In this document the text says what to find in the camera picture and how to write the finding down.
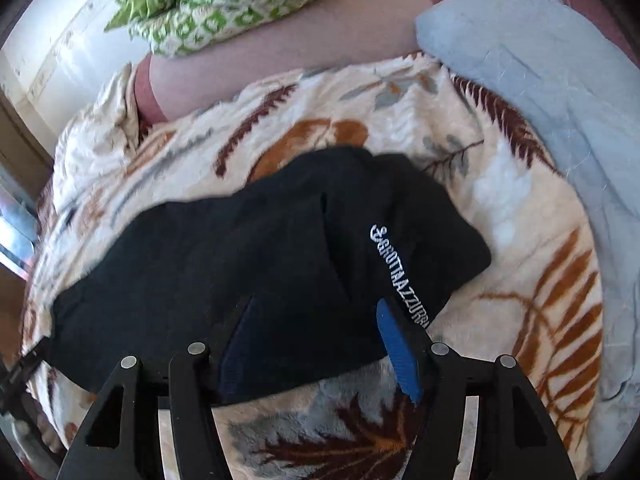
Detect light blue cloth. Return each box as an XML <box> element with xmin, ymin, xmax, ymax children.
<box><xmin>415</xmin><ymin>0</ymin><xmax>640</xmax><ymax>476</ymax></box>

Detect black pants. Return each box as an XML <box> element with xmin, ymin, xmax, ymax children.
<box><xmin>51</xmin><ymin>146</ymin><xmax>492</xmax><ymax>406</ymax></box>

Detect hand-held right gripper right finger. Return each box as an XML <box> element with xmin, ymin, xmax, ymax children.
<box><xmin>375</xmin><ymin>298</ymin><xmax>577</xmax><ymax>480</ymax></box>

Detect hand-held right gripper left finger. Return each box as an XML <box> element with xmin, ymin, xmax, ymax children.
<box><xmin>56</xmin><ymin>296</ymin><xmax>256</xmax><ymax>480</ymax></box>

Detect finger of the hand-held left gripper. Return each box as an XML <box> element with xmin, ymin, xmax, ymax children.
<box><xmin>0</xmin><ymin>337</ymin><xmax>51</xmax><ymax>416</ymax></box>

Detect white leaf print pillow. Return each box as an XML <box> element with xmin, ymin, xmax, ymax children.
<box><xmin>52</xmin><ymin>62</ymin><xmax>151</xmax><ymax>196</ymax></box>

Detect leaf print fleece blanket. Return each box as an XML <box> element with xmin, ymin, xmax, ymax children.
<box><xmin>22</xmin><ymin>52</ymin><xmax>608</xmax><ymax>480</ymax></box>

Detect pink padded headboard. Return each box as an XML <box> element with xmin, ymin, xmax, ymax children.
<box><xmin>135</xmin><ymin>0</ymin><xmax>640</xmax><ymax>123</ymax></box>

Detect green white patterned quilt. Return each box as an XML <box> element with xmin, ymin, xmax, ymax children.
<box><xmin>104</xmin><ymin>0</ymin><xmax>347</xmax><ymax>58</ymax></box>

